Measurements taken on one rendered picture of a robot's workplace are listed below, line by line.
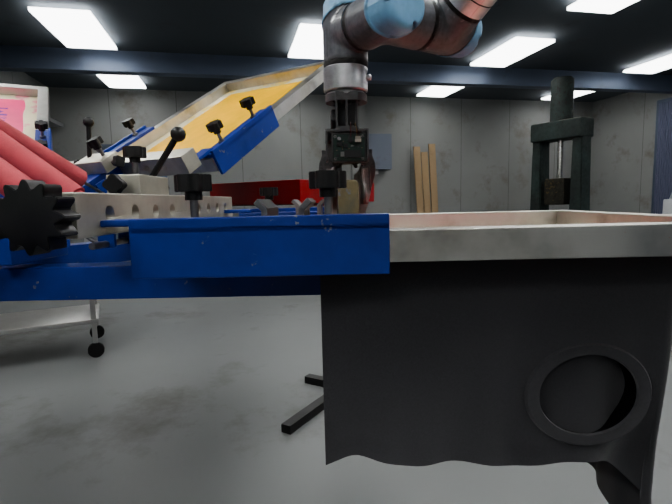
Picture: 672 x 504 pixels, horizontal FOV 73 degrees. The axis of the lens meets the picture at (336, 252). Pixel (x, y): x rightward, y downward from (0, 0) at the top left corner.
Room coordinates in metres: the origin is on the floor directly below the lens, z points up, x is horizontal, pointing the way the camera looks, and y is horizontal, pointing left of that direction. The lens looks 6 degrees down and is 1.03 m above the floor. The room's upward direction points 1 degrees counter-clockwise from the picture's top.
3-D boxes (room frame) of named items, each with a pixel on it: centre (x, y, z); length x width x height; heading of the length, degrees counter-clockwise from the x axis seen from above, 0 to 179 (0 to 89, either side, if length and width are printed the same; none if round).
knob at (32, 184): (0.47, 0.30, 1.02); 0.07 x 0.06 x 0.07; 89
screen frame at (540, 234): (0.82, -0.16, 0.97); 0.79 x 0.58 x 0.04; 89
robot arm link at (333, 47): (0.80, -0.03, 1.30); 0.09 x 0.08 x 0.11; 32
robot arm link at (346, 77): (0.80, -0.03, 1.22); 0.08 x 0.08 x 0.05
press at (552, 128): (7.11, -3.47, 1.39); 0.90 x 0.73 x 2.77; 13
